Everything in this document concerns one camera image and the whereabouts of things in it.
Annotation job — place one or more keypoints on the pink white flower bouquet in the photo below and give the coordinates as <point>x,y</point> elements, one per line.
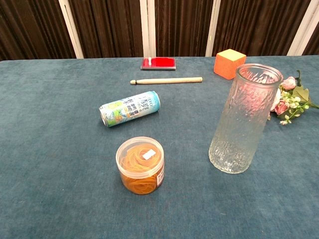
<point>289,83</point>

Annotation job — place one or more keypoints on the clear glass cup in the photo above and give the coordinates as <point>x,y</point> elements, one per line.
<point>239,129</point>

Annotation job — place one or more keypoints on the blue carpeted table top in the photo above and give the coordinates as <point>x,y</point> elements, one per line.
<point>62,139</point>

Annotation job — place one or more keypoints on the light blue drink can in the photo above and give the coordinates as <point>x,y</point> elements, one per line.
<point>129,109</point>

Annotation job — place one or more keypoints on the pale wooden stick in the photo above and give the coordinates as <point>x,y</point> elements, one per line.
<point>169,80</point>

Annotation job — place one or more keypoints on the red ink pad box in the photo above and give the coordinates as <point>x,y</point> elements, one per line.
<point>162,62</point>

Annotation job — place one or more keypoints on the orange yellow foam cube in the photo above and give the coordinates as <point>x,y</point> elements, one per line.
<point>225,64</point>

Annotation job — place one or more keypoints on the dark brown curtain panel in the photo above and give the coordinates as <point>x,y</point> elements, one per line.
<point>313,46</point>
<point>183,27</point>
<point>30,27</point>
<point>259,25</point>
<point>109,27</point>

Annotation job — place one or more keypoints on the white frame post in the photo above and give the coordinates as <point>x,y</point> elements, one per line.
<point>297,43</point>
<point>147,27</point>
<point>212,30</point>
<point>72,32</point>

